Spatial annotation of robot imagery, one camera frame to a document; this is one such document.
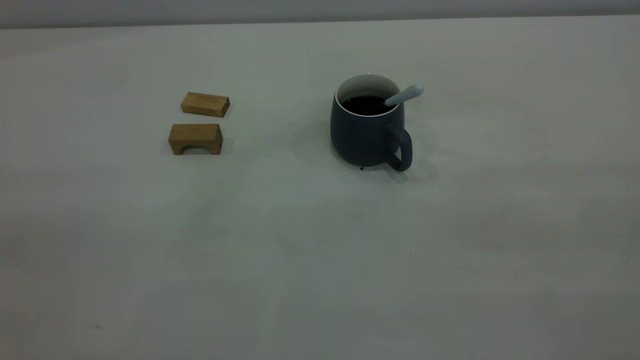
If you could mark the dark grey ceramic mug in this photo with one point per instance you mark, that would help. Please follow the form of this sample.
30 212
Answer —
360 140

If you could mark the dark coffee liquid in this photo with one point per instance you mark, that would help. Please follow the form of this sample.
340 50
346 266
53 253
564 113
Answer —
362 105

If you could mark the arched wooden block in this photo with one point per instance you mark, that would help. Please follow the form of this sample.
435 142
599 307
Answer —
195 135

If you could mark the rectangular wooden block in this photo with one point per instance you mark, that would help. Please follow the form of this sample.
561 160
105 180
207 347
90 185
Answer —
205 104

